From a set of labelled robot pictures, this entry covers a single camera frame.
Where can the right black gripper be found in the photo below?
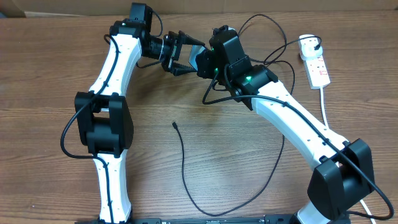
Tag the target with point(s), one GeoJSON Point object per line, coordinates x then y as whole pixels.
{"type": "Point", "coordinates": [207, 61]}

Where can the white power strip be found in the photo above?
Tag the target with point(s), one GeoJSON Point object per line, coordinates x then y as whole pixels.
{"type": "Point", "coordinates": [317, 73]}

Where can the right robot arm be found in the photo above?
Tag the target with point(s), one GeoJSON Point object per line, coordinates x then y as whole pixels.
{"type": "Point", "coordinates": [342, 170]}

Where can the smartphone with teal screen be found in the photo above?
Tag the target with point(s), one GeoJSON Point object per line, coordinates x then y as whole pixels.
{"type": "Point", "coordinates": [195, 51]}

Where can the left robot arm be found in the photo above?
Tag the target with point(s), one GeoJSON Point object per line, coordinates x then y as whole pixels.
{"type": "Point", "coordinates": [104, 120]}

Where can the white charger adapter plug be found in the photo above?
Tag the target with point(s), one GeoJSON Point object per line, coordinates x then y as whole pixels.
{"type": "Point", "coordinates": [310, 47]}

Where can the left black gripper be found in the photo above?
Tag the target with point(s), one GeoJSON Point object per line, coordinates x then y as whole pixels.
{"type": "Point", "coordinates": [175, 45]}

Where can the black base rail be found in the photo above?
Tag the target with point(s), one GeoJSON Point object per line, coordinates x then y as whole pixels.
{"type": "Point", "coordinates": [267, 219]}

